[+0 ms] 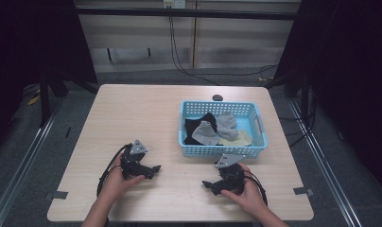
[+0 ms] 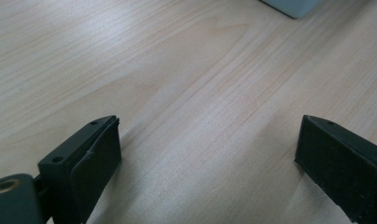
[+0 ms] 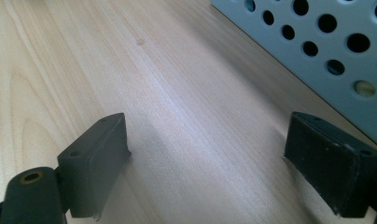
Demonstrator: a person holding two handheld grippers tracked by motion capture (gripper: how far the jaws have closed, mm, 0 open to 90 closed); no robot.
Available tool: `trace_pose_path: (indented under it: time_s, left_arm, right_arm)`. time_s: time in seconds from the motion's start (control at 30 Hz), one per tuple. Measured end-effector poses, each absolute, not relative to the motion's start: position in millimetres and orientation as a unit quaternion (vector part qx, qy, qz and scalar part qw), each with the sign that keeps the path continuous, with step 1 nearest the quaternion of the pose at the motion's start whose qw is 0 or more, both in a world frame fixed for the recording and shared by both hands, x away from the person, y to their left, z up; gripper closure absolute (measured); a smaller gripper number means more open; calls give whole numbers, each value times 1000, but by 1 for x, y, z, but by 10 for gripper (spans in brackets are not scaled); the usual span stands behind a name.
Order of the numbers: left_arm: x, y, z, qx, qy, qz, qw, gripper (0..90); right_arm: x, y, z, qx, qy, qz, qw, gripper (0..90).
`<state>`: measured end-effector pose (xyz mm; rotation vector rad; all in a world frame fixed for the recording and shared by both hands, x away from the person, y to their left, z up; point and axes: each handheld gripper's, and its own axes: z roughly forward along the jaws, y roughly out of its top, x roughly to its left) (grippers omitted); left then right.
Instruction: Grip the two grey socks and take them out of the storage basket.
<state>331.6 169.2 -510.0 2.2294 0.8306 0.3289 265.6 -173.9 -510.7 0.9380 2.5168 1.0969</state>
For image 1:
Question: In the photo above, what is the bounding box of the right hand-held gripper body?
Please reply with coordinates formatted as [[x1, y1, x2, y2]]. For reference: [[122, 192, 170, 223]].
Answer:
[[214, 153, 248, 195]]

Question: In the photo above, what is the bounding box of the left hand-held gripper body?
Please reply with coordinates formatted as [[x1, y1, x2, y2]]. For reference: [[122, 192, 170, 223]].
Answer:
[[120, 139, 153, 181]]

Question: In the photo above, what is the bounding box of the person's right hand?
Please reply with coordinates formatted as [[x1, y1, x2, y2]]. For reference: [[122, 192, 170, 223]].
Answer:
[[220, 162, 269, 219]]

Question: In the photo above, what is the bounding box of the person's left hand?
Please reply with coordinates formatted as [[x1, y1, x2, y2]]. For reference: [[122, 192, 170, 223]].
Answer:
[[98, 152, 147, 206]]

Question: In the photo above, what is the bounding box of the beige sock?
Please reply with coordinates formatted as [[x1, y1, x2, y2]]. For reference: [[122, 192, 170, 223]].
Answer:
[[217, 129, 253, 148]]

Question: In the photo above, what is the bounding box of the light blue plastic basket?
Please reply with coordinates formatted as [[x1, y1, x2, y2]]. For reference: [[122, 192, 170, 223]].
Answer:
[[178, 100, 269, 159]]

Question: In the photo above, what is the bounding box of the grey sock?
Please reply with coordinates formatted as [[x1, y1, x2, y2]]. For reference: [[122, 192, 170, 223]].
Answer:
[[191, 120, 221, 147], [216, 112, 240, 142]]

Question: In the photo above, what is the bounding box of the black sock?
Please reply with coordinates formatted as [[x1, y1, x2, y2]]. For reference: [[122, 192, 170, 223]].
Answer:
[[182, 112, 218, 147]]

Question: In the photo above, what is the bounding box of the grey tape piece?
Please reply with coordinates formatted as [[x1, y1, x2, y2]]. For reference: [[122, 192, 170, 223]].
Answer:
[[51, 190, 69, 201], [292, 186, 316, 197]]

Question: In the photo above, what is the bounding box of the black metal stand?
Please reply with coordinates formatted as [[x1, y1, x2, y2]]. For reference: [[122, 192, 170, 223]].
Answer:
[[264, 70, 320, 133], [37, 67, 100, 129]]

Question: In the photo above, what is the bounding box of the yellow object on floor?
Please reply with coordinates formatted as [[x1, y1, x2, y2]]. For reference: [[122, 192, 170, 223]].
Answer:
[[26, 94, 42, 106]]

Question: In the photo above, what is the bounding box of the black curtain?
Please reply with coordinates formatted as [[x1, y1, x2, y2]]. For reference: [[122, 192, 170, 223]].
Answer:
[[272, 0, 382, 199], [0, 0, 99, 159]]

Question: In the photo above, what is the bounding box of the black horizontal bar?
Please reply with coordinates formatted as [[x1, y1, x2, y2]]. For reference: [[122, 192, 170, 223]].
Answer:
[[75, 7, 298, 22]]

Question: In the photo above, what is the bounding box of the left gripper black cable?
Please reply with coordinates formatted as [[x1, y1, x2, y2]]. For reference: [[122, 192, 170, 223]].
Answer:
[[95, 143, 134, 199]]

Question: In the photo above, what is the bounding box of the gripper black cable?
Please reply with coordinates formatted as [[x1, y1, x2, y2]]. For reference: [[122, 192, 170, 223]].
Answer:
[[242, 170, 269, 207], [95, 143, 134, 199]]

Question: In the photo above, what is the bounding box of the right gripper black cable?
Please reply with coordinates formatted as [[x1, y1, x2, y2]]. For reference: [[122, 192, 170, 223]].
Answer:
[[242, 170, 269, 207]]

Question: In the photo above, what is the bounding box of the metal floor rail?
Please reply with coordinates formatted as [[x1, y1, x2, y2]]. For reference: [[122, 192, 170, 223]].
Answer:
[[0, 105, 64, 227], [287, 99, 367, 227]]

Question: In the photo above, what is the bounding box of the black wall cable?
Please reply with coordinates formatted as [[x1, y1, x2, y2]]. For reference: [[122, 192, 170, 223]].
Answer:
[[167, 15, 279, 87]]

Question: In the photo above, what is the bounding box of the white wall socket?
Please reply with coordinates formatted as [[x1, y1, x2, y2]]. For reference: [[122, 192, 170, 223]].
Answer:
[[163, 0, 187, 9]]

